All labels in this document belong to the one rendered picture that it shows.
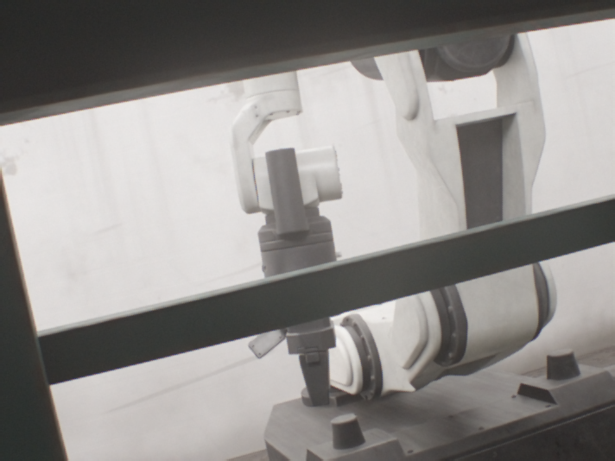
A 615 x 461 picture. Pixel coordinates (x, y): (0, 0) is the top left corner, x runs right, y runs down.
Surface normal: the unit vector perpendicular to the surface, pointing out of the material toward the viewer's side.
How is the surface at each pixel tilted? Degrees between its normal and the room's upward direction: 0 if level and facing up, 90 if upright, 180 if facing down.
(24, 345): 90
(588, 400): 45
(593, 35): 90
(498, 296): 98
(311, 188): 87
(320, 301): 90
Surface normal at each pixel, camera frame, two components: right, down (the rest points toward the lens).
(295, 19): 0.27, -0.03
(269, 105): -0.03, -0.01
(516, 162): -0.93, 0.21
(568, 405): 0.06, -0.71
